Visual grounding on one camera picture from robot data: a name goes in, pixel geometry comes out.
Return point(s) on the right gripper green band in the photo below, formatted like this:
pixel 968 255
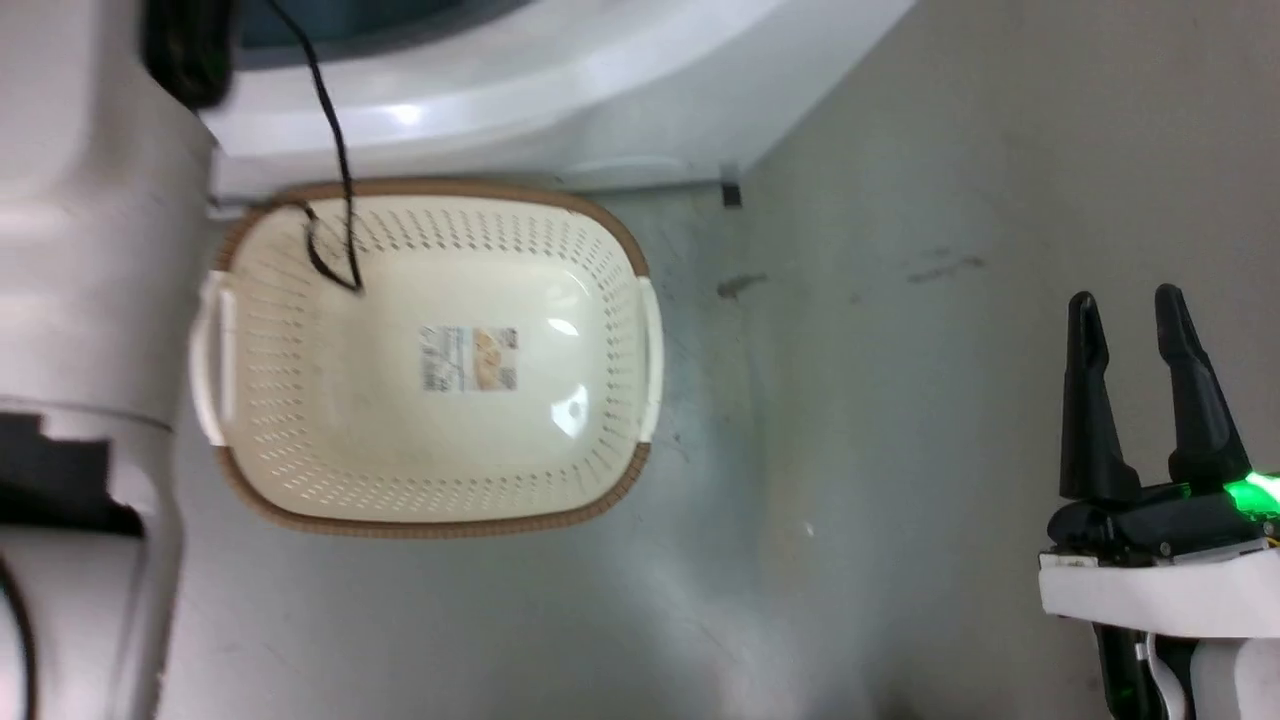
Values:
pixel 1165 560

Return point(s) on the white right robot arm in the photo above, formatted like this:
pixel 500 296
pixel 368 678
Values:
pixel 1200 680

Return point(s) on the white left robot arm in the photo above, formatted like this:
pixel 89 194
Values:
pixel 80 300

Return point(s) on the white washing machine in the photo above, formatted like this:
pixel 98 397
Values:
pixel 560 90

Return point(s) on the cream plastic laundry basket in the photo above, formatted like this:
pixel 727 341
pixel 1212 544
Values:
pixel 430 450

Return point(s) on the paper label sticker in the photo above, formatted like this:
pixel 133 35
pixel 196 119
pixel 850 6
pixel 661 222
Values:
pixel 468 358

